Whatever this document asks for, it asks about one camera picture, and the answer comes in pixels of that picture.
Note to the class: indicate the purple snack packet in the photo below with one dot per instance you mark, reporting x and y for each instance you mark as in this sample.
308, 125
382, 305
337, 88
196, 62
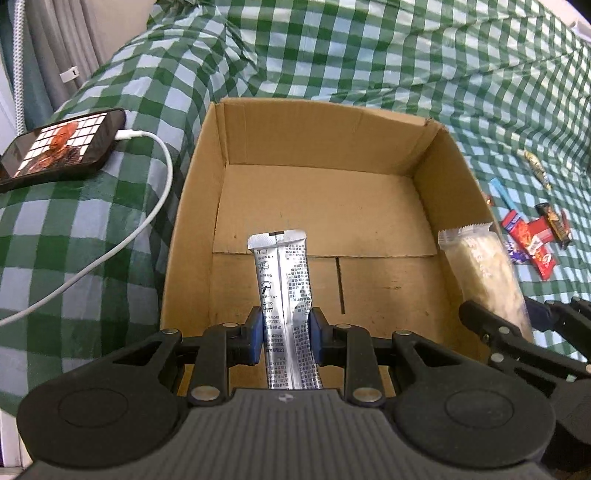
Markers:
515, 253

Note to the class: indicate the light blue snack packet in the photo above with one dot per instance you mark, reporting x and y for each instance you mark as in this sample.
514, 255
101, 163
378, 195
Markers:
502, 193

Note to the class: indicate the brown cardboard box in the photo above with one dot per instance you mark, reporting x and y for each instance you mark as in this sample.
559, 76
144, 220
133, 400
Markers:
314, 194

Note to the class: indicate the white cloth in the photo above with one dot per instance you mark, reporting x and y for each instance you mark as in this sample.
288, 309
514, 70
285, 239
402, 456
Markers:
582, 21

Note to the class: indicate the gold wrapped candy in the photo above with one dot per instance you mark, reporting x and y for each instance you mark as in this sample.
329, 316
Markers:
536, 166

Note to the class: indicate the dark brown snack packet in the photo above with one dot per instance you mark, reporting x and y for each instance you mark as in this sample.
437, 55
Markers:
561, 230

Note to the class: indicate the cream snack bar packet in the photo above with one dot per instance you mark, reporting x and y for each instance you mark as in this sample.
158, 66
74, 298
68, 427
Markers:
485, 267

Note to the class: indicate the small red snack packet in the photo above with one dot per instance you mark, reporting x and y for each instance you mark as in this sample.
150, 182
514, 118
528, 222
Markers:
511, 221

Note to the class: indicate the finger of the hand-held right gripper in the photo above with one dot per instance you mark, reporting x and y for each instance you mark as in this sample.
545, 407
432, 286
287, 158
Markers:
503, 344
538, 314

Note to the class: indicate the white door frame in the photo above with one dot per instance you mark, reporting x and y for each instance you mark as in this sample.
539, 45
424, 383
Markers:
7, 438

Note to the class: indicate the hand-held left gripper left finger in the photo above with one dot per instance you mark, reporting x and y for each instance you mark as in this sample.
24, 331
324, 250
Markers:
253, 339

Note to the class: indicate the grey curtain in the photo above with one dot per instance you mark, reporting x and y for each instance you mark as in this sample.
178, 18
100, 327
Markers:
69, 37

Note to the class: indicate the red square snack packet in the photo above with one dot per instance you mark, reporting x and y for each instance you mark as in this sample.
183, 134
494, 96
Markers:
531, 233

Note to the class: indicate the black smartphone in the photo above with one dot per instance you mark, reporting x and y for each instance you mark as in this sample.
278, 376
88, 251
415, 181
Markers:
60, 147

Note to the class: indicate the silver snack stick packet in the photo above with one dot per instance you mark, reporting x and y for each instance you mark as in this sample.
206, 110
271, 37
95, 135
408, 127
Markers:
281, 277

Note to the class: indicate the teal curtain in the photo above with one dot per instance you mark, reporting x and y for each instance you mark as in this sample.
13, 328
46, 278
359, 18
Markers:
34, 78

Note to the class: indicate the white curtain clip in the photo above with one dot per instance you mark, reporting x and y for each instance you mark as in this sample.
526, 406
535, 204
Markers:
69, 74

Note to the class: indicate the green checked blanket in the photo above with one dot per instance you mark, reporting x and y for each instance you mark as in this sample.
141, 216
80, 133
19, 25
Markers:
369, 55

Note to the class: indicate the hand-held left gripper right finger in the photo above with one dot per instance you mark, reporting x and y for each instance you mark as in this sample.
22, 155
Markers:
318, 339

